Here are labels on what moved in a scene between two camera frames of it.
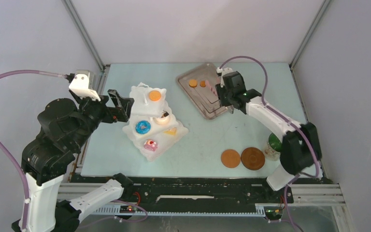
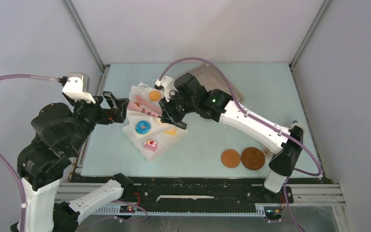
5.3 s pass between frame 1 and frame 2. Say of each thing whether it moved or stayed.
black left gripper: stayed
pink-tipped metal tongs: moved
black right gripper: moved
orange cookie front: stayed
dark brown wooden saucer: stayed
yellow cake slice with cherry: stayed
